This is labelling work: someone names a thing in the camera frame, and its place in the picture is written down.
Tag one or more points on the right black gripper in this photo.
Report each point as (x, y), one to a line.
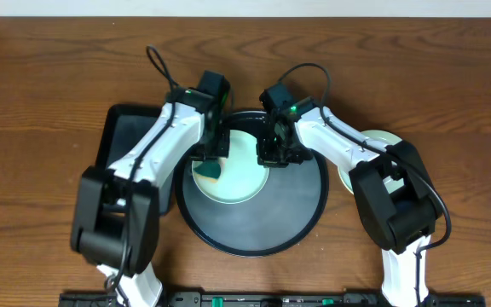
(266, 158)

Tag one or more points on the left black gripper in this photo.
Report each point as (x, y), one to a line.
(210, 153)

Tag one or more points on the green and yellow sponge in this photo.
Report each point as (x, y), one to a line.
(210, 169)

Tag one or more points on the mint green plate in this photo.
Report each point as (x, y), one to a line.
(241, 178)
(383, 136)

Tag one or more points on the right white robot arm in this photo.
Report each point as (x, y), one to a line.
(395, 198)

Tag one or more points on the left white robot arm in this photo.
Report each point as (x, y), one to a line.
(116, 219)

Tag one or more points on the black rectangular tray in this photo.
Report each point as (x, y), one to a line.
(126, 124)

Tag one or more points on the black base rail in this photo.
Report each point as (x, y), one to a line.
(196, 299)

